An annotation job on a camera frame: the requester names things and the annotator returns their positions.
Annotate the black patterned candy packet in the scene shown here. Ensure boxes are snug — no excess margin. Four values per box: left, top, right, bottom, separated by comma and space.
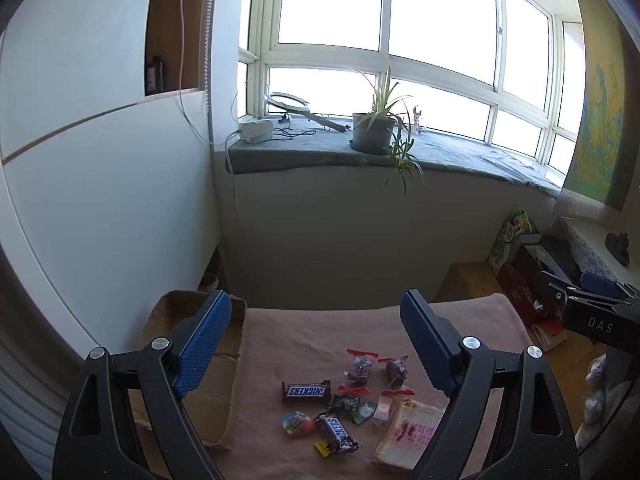
326, 393, 360, 414

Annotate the large Snickers bar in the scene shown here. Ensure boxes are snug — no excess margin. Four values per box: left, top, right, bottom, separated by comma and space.
282, 379, 331, 403

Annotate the packaged toast bread slice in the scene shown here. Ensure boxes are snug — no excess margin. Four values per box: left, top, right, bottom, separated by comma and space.
372, 399, 444, 471

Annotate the jelly cup snack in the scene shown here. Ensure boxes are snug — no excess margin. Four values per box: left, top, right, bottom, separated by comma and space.
282, 411, 314, 438

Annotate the pink table cloth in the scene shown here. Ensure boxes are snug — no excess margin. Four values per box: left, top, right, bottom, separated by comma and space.
144, 292, 539, 480

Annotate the red-sealed plum cake packet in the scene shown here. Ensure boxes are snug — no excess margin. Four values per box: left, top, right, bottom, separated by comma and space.
337, 348, 378, 396

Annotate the pink candy sachet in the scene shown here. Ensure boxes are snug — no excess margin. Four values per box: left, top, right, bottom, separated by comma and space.
373, 396, 393, 425

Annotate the small Snickers bar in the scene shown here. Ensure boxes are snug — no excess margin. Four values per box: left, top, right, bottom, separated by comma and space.
314, 414, 360, 455

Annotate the dark figurine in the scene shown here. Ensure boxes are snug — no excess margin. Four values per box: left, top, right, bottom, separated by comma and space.
605, 232, 630, 266

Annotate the green candy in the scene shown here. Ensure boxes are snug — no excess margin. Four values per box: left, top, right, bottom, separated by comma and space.
350, 401, 378, 426

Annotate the green snack carton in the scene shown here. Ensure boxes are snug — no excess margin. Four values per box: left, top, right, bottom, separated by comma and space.
486, 208, 541, 274

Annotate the wall map poster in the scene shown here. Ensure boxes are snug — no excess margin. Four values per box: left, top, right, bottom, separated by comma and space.
556, 0, 638, 222

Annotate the wooden wall shelf niche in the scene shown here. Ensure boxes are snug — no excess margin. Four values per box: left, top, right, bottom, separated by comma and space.
145, 0, 204, 93

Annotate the ring light on sill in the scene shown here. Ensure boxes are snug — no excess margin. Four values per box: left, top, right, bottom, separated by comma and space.
265, 92, 349, 132

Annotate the white hanging cable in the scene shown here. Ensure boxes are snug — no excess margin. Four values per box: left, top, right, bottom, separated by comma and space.
177, 0, 252, 286

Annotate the wooden stool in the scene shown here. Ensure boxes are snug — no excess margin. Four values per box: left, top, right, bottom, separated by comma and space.
435, 263, 503, 302

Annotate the lace-covered side table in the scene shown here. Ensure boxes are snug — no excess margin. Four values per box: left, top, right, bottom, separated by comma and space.
551, 188, 639, 287

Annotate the potted spider plant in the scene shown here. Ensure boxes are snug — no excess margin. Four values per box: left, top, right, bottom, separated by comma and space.
349, 66, 423, 196

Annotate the red gift box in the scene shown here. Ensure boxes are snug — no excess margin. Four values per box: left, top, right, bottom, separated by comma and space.
497, 245, 570, 326

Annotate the yellow candy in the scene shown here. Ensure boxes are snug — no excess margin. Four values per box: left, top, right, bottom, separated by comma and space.
314, 440, 332, 457

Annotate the cardboard box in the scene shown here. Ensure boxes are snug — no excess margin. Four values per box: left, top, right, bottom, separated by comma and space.
137, 290, 247, 451

